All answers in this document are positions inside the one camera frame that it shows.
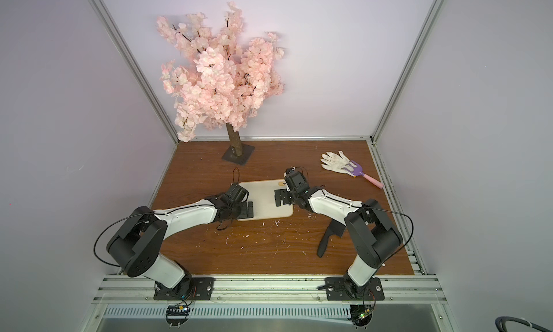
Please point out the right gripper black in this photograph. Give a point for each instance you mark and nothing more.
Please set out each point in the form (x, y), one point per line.
(284, 196)

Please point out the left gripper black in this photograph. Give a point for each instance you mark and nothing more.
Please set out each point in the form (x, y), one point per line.
(245, 213)

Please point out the white cutting board orange rim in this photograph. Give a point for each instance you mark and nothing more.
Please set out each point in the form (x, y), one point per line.
(262, 194)

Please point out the black kitchen knife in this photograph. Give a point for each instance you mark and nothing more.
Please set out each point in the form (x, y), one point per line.
(328, 241)

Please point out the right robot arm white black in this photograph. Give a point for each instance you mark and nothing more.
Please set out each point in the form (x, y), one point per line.
(374, 235)

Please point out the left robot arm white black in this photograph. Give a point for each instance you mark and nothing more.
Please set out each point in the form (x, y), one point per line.
(136, 245)

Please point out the left circuit board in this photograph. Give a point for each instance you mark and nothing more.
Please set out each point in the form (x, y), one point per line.
(177, 315)

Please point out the circuit board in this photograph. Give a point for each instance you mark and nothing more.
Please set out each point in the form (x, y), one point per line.
(361, 315)
(177, 315)

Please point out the right circuit board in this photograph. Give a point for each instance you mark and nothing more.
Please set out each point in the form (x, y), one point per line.
(361, 315)

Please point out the white work glove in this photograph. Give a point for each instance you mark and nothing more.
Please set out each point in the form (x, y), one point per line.
(336, 162)

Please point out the purple pink toy rake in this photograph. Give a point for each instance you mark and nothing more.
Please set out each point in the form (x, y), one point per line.
(358, 171)

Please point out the pink cherry blossom tree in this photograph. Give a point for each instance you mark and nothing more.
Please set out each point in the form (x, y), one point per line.
(224, 83)

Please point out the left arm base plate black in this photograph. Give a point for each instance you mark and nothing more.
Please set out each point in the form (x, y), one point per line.
(190, 288)

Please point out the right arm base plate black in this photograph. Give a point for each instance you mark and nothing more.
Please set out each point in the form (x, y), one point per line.
(338, 288)

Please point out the aluminium front rail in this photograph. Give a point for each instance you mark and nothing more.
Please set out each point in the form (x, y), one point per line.
(289, 289)

